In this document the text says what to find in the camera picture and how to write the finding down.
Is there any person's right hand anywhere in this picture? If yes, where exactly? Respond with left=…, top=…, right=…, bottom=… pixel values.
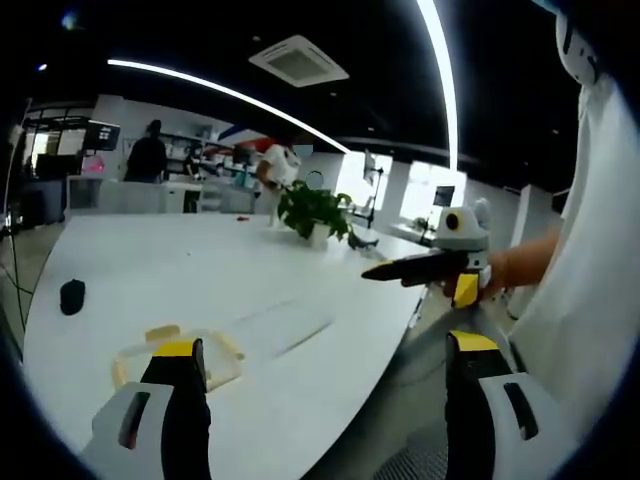
left=487, top=248, right=522, bottom=297

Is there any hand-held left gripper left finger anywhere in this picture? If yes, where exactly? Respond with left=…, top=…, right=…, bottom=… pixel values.
left=82, top=338, right=214, bottom=480

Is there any long ceiling light strip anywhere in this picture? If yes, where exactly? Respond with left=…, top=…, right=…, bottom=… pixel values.
left=416, top=0, right=461, bottom=172
left=106, top=58, right=352, bottom=155

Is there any white low cabinet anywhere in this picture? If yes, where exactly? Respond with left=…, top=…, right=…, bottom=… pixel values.
left=66, top=174, right=167, bottom=217

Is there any clear yellow-edged plastic tray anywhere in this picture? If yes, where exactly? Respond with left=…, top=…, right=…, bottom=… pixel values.
left=111, top=327, right=247, bottom=396

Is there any dark wall monitor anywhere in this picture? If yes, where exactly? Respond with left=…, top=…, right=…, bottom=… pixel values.
left=82, top=119, right=122, bottom=152

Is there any thin dark cable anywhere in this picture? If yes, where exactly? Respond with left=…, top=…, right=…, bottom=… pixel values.
left=0, top=97, right=34, bottom=331

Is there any pink object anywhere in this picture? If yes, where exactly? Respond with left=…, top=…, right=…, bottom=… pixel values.
left=81, top=153, right=107, bottom=177

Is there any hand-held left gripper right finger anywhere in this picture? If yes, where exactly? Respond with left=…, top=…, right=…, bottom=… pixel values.
left=444, top=329, right=581, bottom=480

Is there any green potted plant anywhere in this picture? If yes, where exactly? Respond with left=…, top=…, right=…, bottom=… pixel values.
left=276, top=179, right=357, bottom=247

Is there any small black object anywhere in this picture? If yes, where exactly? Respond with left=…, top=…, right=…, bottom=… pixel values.
left=59, top=278, right=87, bottom=317

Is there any white chest-worn device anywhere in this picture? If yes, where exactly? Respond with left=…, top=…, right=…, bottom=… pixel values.
left=556, top=0, right=615, bottom=85

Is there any ceiling air conditioner vent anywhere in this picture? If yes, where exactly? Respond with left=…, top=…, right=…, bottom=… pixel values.
left=247, top=34, right=351, bottom=89

